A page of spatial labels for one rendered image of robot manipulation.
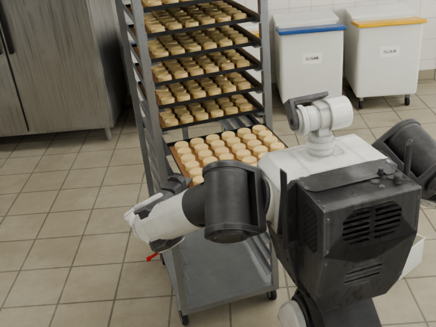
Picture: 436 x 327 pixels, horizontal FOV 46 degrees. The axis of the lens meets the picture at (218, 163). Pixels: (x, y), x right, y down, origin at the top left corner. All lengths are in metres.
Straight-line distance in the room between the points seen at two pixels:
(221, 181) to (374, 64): 3.66
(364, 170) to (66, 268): 2.34
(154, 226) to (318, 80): 3.48
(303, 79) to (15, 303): 2.83
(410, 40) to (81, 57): 2.64
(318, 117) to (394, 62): 3.60
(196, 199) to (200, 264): 1.66
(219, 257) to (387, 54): 2.53
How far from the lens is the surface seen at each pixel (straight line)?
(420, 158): 1.17
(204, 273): 2.64
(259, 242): 2.53
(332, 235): 0.96
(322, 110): 1.06
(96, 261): 3.12
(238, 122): 2.44
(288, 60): 4.42
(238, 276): 2.61
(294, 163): 1.07
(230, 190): 1.01
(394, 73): 4.66
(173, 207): 1.11
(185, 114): 2.07
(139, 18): 1.83
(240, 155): 1.79
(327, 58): 4.47
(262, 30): 1.96
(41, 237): 3.46
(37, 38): 4.26
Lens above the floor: 1.85
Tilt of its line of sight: 28 degrees down
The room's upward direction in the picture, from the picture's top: 6 degrees counter-clockwise
